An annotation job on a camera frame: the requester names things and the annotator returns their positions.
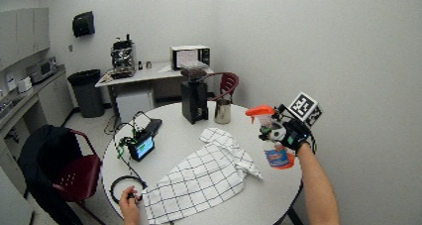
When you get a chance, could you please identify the spray bottle with orange trigger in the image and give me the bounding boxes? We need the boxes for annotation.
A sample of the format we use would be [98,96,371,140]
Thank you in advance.
[244,104,297,170]

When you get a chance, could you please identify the white marker cube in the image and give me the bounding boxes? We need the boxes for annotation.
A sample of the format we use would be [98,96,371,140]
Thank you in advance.
[287,91,325,127]

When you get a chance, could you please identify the steel milk pitcher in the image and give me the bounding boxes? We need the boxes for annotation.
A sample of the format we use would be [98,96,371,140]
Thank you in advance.
[213,98,233,126]

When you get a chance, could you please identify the red chair with jacket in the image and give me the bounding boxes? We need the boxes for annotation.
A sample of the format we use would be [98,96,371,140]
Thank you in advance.
[52,128,108,225]

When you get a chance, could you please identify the small black screen device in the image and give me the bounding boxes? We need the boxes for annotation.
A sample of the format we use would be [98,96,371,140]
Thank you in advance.
[126,135,157,163]

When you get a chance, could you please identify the white checked cloth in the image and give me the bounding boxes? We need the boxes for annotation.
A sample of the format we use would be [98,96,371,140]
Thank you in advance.
[141,127,265,225]

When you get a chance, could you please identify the black coffee grinder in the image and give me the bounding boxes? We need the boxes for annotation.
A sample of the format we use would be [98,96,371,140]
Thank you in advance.
[180,60,212,125]

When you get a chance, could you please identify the black electronics box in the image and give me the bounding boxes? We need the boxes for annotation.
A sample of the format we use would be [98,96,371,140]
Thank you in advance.
[133,117,164,138]

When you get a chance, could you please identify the black jacket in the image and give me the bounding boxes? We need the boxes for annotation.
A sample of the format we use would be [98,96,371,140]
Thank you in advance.
[16,124,85,225]

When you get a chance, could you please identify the white mini fridge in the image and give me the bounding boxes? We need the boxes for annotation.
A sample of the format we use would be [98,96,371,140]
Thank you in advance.
[113,90,157,124]

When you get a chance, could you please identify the white microwave oven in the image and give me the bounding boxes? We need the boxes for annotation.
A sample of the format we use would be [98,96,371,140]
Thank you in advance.
[169,45,212,71]

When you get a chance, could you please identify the grey side table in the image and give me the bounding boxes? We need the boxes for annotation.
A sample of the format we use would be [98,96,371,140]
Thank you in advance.
[93,60,216,118]

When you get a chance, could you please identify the black trash bin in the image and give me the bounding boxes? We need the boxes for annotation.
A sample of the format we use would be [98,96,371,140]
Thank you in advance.
[67,68,106,119]

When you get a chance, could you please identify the grey counter with cabinets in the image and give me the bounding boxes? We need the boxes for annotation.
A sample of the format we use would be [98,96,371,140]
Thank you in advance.
[0,63,74,189]

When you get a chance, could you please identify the steel espresso machine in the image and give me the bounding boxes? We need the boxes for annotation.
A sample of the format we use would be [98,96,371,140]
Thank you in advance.
[106,34,138,80]

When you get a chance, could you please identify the white container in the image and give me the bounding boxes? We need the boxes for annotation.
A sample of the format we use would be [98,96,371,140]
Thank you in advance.
[17,75,35,94]

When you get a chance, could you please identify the silver toaster oven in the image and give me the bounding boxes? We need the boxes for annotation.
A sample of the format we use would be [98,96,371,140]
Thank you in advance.
[25,56,60,84]

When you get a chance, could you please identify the black paper towel dispenser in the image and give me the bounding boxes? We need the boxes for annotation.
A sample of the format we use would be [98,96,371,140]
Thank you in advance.
[70,10,97,39]

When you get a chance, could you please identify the black coiled cable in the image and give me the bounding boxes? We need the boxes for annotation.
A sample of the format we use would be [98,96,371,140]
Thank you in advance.
[108,174,149,205]

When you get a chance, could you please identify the green and black cable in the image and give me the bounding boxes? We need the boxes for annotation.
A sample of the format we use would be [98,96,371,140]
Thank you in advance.
[112,110,153,179]

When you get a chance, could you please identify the grey wall cabinets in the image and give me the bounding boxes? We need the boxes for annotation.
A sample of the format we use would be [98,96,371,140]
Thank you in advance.
[0,7,52,71]

